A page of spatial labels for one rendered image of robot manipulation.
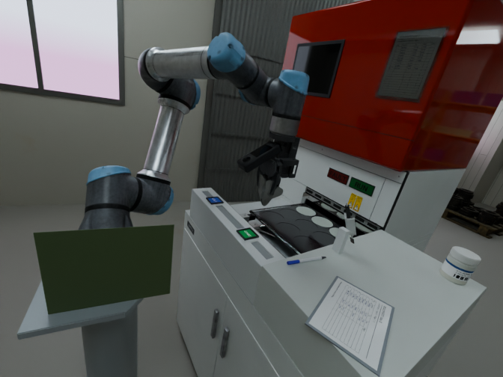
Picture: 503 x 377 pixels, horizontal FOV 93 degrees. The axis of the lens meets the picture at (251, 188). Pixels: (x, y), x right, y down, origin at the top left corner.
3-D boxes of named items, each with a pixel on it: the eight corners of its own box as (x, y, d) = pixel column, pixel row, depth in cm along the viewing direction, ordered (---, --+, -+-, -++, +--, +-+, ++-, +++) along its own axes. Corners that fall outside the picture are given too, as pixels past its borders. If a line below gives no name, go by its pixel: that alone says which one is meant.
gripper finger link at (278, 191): (281, 208, 71) (289, 179, 68) (266, 210, 68) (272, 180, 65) (275, 203, 73) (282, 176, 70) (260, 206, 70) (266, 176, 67)
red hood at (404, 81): (343, 135, 191) (368, 51, 169) (465, 169, 130) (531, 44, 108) (269, 128, 149) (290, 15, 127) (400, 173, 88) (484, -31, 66)
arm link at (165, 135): (114, 208, 82) (156, 62, 87) (152, 213, 94) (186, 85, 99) (132, 215, 75) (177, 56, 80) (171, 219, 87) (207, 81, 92)
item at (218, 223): (207, 213, 117) (210, 187, 112) (277, 295, 76) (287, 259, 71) (188, 215, 112) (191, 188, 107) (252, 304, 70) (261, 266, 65)
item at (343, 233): (340, 244, 83) (353, 211, 78) (350, 251, 80) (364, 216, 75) (329, 248, 79) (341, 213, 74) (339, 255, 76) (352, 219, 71)
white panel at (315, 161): (266, 186, 167) (278, 129, 153) (373, 256, 106) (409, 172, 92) (263, 186, 166) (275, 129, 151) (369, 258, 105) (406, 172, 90)
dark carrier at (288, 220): (305, 205, 129) (305, 203, 129) (361, 240, 103) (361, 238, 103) (253, 212, 110) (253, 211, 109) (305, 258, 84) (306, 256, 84)
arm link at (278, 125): (284, 119, 58) (265, 114, 64) (280, 138, 59) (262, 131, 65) (306, 121, 62) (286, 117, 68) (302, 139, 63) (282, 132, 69)
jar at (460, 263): (443, 267, 80) (456, 244, 77) (468, 281, 75) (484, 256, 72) (435, 272, 76) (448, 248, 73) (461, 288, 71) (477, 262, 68)
